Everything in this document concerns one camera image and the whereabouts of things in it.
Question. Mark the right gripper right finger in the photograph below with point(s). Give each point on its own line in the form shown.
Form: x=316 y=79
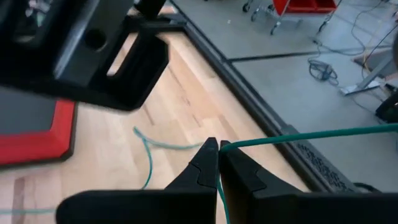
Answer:
x=311 y=208

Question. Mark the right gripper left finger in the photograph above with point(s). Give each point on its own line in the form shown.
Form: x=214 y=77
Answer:
x=140 y=208

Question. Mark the red and black box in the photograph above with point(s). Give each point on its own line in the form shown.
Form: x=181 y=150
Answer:
x=31 y=146

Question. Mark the black equipment case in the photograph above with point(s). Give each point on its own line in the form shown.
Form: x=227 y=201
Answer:
x=388 y=110

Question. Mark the wooden workbench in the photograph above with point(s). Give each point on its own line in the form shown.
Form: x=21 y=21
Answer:
x=367 y=82

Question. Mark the metal rack with red bins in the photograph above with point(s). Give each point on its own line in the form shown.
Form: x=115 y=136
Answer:
x=304 y=4

